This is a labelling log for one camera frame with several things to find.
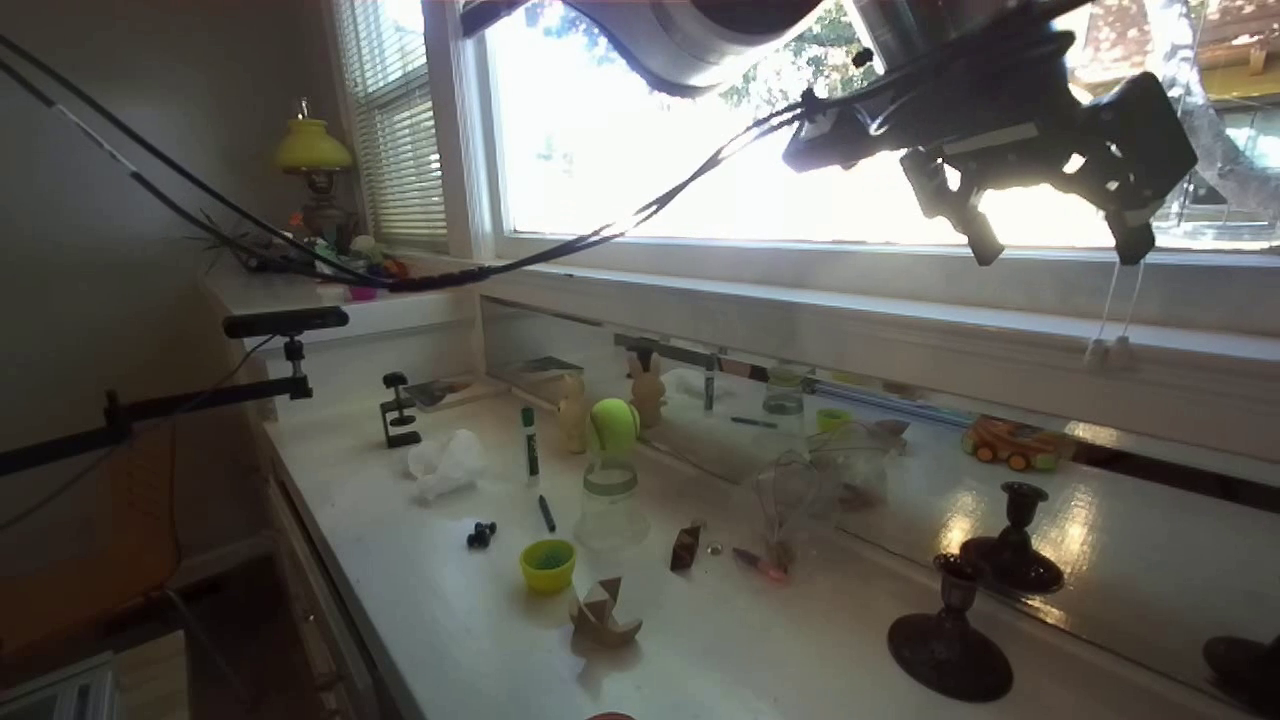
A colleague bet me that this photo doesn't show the green dry erase marker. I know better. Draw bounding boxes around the green dry erase marker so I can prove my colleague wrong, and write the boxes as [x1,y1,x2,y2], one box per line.
[517,402,544,478]

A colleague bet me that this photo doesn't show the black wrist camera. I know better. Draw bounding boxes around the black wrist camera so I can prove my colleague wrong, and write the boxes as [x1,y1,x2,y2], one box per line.
[780,84,924,176]

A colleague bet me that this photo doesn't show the black candlestick holder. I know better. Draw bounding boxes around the black candlestick holder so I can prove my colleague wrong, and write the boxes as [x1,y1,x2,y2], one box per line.
[885,550,1016,706]

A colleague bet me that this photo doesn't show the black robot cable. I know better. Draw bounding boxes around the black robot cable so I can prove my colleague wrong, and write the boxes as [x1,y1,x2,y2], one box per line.
[0,32,818,297]

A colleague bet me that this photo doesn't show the black table clamp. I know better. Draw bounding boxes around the black table clamp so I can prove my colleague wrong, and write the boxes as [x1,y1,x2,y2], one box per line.
[376,368,428,453]

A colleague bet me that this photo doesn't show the white blind pull string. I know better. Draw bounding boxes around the white blind pull string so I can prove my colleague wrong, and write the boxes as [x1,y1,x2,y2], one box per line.
[1086,255,1129,368]
[1115,255,1154,358]

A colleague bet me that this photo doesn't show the clear glass jar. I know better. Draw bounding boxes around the clear glass jar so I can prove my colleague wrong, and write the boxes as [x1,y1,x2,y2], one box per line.
[571,438,655,554]

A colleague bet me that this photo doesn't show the black stereo camera bar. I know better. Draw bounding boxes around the black stereo camera bar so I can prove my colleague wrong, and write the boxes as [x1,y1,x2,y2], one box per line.
[220,305,352,341]

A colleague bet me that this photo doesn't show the small brown block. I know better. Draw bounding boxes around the small brown block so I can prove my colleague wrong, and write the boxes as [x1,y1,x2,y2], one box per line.
[668,519,707,576]

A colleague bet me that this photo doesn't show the yellow shade table lamp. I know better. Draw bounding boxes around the yellow shade table lamp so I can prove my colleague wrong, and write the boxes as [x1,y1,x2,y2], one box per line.
[274,94,357,251]

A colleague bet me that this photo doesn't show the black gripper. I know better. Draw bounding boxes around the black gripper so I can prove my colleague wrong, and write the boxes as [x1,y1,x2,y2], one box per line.
[874,37,1200,269]

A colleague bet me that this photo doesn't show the lime green plastic cap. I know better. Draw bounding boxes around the lime green plastic cap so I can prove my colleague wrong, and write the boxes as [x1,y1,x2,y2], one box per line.
[517,530,581,598]

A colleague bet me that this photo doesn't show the green tennis ball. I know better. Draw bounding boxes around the green tennis ball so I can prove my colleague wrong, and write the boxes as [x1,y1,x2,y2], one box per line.
[589,393,645,457]

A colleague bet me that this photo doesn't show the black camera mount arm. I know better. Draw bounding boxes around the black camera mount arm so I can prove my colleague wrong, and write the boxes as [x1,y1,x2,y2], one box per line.
[0,335,317,478]

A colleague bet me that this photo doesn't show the clear plastic container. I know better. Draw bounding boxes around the clear plastic container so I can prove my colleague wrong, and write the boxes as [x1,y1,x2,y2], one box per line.
[744,457,838,554]

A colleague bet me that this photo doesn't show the small dark pink object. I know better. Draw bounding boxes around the small dark pink object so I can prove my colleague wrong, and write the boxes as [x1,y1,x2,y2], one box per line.
[726,537,802,584]

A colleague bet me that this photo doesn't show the white window blinds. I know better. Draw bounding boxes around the white window blinds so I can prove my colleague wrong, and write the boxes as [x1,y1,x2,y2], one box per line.
[341,0,451,247]

